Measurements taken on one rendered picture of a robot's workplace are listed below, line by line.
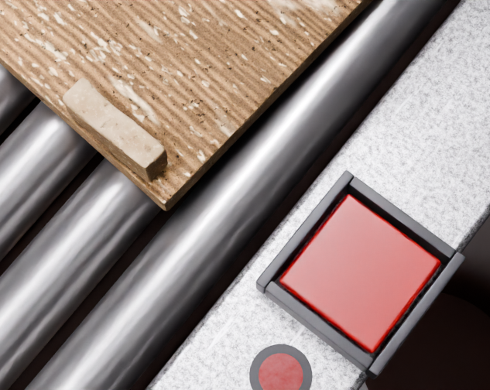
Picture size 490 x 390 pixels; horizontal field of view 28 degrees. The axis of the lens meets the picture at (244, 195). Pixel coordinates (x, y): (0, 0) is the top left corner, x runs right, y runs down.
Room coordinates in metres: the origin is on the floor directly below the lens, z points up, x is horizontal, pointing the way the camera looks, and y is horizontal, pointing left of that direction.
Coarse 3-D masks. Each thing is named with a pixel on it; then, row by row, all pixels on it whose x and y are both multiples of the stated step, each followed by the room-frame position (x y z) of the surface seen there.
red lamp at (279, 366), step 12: (276, 360) 0.06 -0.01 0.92; (288, 360) 0.06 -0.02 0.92; (264, 372) 0.05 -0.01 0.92; (276, 372) 0.05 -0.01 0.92; (288, 372) 0.05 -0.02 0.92; (300, 372) 0.05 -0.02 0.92; (264, 384) 0.05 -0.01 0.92; (276, 384) 0.05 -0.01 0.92; (288, 384) 0.05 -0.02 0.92; (300, 384) 0.05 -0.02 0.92
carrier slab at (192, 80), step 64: (0, 0) 0.26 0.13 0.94; (64, 0) 0.26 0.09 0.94; (128, 0) 0.26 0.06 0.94; (192, 0) 0.25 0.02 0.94; (256, 0) 0.25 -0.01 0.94; (320, 0) 0.25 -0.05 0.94; (64, 64) 0.22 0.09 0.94; (128, 64) 0.22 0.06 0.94; (192, 64) 0.22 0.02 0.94; (256, 64) 0.21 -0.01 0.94; (192, 128) 0.18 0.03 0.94
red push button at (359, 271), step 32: (352, 224) 0.13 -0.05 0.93; (384, 224) 0.13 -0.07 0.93; (320, 256) 0.11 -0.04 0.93; (352, 256) 0.11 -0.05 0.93; (384, 256) 0.11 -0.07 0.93; (416, 256) 0.11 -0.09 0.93; (288, 288) 0.09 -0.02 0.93; (320, 288) 0.09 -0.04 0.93; (352, 288) 0.09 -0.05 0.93; (384, 288) 0.09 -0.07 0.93; (416, 288) 0.09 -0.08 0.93; (352, 320) 0.08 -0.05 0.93; (384, 320) 0.08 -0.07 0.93
